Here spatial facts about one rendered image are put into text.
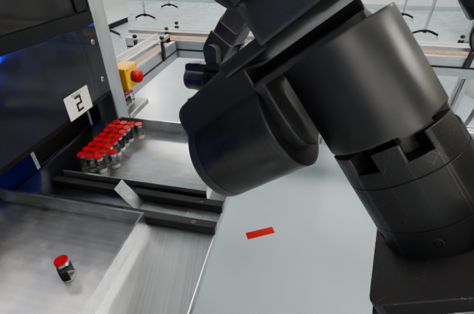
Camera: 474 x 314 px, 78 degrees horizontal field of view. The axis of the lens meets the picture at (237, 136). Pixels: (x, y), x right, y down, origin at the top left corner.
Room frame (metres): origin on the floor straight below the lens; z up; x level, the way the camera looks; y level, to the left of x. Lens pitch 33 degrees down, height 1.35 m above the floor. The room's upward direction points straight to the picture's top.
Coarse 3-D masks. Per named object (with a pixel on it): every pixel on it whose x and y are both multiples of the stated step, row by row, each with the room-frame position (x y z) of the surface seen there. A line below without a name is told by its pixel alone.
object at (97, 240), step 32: (0, 192) 0.46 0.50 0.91; (0, 224) 0.40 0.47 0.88; (32, 224) 0.40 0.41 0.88; (64, 224) 0.40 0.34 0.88; (96, 224) 0.40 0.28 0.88; (128, 224) 0.40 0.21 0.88; (0, 256) 0.32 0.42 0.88; (32, 256) 0.32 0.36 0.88; (96, 256) 0.32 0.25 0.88; (0, 288) 0.27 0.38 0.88; (32, 288) 0.27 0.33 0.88; (64, 288) 0.27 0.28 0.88; (96, 288) 0.25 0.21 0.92
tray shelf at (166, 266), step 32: (96, 128) 0.76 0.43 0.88; (64, 160) 0.61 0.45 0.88; (32, 192) 0.49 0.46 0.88; (64, 192) 0.49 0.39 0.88; (128, 256) 0.33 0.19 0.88; (160, 256) 0.33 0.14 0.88; (192, 256) 0.33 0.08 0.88; (128, 288) 0.27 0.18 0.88; (160, 288) 0.27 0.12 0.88; (192, 288) 0.27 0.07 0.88
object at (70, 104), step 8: (80, 88) 0.68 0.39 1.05; (72, 96) 0.64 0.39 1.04; (80, 96) 0.67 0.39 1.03; (88, 96) 0.69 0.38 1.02; (72, 104) 0.63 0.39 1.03; (80, 104) 0.66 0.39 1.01; (88, 104) 0.68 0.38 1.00; (72, 112) 0.63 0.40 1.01; (80, 112) 0.65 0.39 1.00; (72, 120) 0.62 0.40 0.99
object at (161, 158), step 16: (144, 128) 0.76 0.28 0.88; (160, 128) 0.75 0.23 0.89; (176, 128) 0.74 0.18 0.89; (144, 144) 0.68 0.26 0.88; (160, 144) 0.68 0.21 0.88; (176, 144) 0.68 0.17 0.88; (128, 160) 0.60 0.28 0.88; (144, 160) 0.60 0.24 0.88; (160, 160) 0.60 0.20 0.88; (176, 160) 0.60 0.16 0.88; (80, 176) 0.51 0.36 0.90; (96, 176) 0.51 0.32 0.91; (112, 176) 0.50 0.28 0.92; (128, 176) 0.54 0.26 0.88; (144, 176) 0.54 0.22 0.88; (160, 176) 0.54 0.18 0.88; (176, 176) 0.54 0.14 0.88; (192, 176) 0.54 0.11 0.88; (176, 192) 0.47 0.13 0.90; (192, 192) 0.46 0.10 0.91; (208, 192) 0.47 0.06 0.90
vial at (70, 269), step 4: (68, 260) 0.29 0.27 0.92; (68, 264) 0.29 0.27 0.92; (56, 268) 0.28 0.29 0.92; (60, 268) 0.28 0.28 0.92; (64, 268) 0.28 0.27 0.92; (68, 268) 0.28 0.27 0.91; (72, 268) 0.29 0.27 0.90; (60, 272) 0.28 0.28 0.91; (68, 272) 0.28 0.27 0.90; (72, 272) 0.28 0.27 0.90; (72, 276) 0.28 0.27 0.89; (72, 280) 0.28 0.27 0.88
